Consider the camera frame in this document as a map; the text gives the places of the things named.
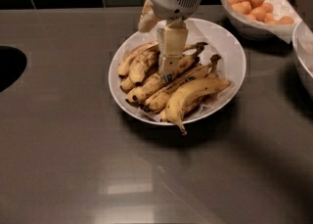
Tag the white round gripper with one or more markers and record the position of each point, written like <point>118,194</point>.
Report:
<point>171,39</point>

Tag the spotted brown banana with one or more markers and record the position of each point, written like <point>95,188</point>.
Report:
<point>141,66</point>

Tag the leftmost spotted banana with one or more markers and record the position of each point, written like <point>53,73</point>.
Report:
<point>127,59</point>

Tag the long banana blue sticker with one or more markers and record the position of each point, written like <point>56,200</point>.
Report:
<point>152,83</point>

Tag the white paper bowl liner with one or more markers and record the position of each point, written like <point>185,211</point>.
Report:
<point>231,66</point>

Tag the large white banana bowl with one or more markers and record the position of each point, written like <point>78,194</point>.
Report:
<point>114,80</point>

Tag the small hidden left banana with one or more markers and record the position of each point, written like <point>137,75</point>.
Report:
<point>126,84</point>

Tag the spotted banana with sticker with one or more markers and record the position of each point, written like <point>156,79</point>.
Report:
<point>157,102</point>

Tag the front yellow banana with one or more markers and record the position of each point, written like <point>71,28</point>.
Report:
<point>189,92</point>

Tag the bottom hidden banana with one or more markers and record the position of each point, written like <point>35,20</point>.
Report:
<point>190,108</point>

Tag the white bowl of oranges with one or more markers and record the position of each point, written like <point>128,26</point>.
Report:
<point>269,19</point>

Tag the white bowl at right edge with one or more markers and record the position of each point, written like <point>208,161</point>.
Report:
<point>302,43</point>

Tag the paper liner under oranges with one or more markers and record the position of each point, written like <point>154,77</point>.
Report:
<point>259,30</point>

